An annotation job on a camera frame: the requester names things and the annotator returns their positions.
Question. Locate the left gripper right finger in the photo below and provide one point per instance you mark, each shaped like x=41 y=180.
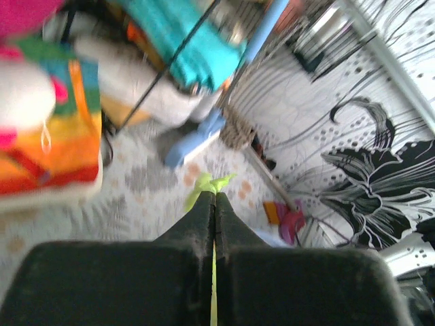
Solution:
x=262 y=285

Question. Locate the green plastic trash bag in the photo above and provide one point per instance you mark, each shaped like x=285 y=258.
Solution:
x=206 y=183

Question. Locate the blue floor sweeper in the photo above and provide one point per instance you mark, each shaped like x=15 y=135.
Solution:
x=209 y=129

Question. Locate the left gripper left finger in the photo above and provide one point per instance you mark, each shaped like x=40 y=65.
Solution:
x=167 y=281

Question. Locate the black metal shelf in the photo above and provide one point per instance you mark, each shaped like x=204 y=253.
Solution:
x=136 y=85

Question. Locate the metal rod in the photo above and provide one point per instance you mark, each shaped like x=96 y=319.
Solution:
x=266 y=174

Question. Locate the pink white plush toy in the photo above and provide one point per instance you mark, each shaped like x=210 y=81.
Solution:
x=29 y=95

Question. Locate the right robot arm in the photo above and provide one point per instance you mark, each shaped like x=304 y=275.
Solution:
x=411 y=254

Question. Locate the rainbow striped cloth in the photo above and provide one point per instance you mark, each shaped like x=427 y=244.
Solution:
x=66 y=153

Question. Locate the teal folded cloth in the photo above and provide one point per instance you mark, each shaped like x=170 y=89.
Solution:
x=208 y=59

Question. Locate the magenta cloth bag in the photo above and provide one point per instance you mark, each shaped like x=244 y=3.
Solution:
x=22 y=16

